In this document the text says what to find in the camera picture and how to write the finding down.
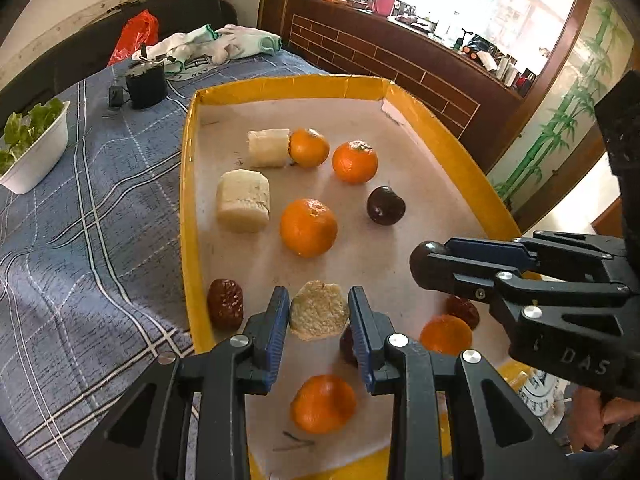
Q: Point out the person's right hand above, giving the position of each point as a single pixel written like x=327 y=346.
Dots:
x=587 y=420

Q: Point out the small black adapter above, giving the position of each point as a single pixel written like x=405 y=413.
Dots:
x=116 y=97

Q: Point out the large peeled banana piece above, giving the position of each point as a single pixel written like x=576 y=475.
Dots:
x=242 y=202

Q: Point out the red date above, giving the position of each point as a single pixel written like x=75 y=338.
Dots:
x=225 y=305
x=464 y=311

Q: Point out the green lettuce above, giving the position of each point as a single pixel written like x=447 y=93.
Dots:
x=25 y=125

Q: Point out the upper bread piece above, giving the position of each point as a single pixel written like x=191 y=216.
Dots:
x=267 y=149

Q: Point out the black sofa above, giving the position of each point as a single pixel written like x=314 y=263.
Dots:
x=75 y=60

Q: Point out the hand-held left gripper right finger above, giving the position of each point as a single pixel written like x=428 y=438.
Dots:
x=362 y=345

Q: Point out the orange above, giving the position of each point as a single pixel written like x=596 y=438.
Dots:
x=355 y=162
x=445 y=335
x=324 y=405
x=309 y=149
x=308 y=227

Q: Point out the brown wooden window ledge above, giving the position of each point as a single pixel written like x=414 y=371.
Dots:
x=375 y=55

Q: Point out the red plastic bag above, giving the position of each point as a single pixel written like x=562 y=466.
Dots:
x=137 y=35

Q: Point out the row of windowsill items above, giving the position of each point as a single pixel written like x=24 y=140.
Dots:
x=505 y=67

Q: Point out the yellow-rimmed tray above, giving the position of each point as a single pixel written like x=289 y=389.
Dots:
x=235 y=255

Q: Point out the white bowl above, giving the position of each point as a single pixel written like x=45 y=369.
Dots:
x=40 y=160

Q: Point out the bamboo print glass panel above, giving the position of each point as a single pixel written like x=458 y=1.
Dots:
x=565 y=110

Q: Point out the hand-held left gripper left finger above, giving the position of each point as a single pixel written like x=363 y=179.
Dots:
x=277 y=345

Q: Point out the dark plum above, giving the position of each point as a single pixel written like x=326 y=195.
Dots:
x=386 y=206
x=427 y=249

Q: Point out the black box device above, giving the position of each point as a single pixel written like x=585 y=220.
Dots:
x=145 y=90

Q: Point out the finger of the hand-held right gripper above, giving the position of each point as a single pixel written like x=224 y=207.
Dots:
x=480 y=252
x=450 y=275

